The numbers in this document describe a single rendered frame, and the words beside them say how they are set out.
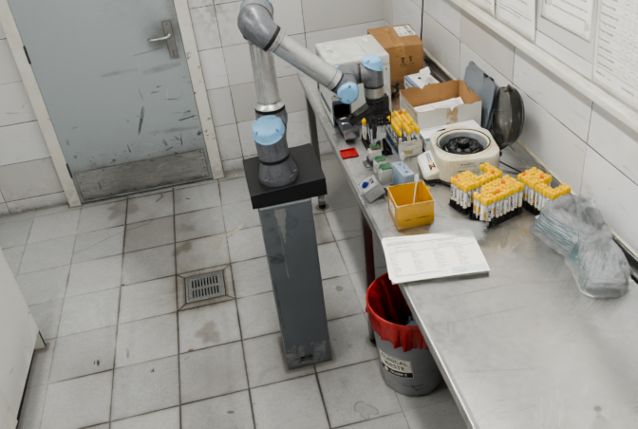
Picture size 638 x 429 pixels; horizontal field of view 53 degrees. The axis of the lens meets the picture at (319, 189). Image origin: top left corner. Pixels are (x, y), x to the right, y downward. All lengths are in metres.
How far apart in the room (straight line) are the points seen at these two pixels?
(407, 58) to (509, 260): 1.47
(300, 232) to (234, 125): 1.90
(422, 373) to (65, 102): 2.63
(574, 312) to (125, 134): 3.04
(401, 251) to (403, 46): 1.42
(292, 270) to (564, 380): 1.21
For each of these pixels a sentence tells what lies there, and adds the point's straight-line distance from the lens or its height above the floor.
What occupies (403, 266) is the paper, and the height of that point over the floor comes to 0.89.
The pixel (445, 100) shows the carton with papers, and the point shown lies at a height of 0.93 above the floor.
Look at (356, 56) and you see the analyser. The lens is 2.84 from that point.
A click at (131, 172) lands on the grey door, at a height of 0.17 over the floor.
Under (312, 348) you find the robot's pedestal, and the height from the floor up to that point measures 0.10.
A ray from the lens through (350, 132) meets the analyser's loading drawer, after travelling 2.74.
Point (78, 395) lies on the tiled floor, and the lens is 3.20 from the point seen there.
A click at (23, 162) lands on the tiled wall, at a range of 4.47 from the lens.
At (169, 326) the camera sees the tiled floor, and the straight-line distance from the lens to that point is 3.33.
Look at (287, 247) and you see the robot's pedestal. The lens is 2.52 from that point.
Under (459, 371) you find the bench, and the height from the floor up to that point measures 0.87.
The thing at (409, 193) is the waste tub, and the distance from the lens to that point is 2.30.
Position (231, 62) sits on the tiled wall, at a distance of 4.11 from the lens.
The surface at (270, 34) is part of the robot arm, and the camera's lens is 2.18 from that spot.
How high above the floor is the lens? 2.20
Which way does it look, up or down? 33 degrees down
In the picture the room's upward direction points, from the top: 7 degrees counter-clockwise
